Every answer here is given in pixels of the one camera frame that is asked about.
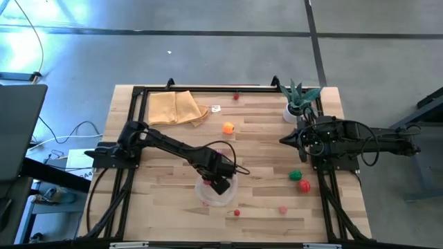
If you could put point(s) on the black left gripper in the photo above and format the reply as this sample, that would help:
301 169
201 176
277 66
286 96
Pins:
221 183

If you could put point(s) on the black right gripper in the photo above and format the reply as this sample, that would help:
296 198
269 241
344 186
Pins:
304 145

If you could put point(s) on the red dragon fruit toy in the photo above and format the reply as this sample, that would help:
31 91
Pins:
207 182

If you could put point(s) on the clear plastic tupperware container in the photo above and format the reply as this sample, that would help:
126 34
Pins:
216 198

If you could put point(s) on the bright red toy cherry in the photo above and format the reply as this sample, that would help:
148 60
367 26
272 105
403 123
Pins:
236 212

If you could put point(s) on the green toy pepper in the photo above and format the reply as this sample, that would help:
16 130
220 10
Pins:
295 175

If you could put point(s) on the red toy pepper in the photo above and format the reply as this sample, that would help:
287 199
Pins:
304 185

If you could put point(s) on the orange toy orange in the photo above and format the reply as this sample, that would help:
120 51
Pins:
228 128

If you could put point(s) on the small pink toy piece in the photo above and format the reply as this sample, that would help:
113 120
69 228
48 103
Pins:
283 209

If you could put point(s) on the red toy strawberry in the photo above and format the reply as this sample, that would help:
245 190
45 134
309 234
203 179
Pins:
236 96

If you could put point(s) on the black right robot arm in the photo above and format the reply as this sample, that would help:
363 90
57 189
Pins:
380 141

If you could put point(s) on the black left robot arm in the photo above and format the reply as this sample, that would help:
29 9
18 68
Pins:
173 143

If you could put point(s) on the white paper note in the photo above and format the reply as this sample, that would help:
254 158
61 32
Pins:
216 108

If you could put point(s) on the yellow folded cloth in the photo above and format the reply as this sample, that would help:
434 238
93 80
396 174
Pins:
173 107

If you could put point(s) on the silver aluminium extrusion piece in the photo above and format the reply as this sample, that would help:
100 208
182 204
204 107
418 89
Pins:
322 246
128 245

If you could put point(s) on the white cardboard box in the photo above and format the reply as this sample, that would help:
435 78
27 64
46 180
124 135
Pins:
79 162

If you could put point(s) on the dark grey desk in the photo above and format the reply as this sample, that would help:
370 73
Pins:
20 131

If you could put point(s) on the black aluminium table frame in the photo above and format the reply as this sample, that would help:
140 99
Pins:
207 89

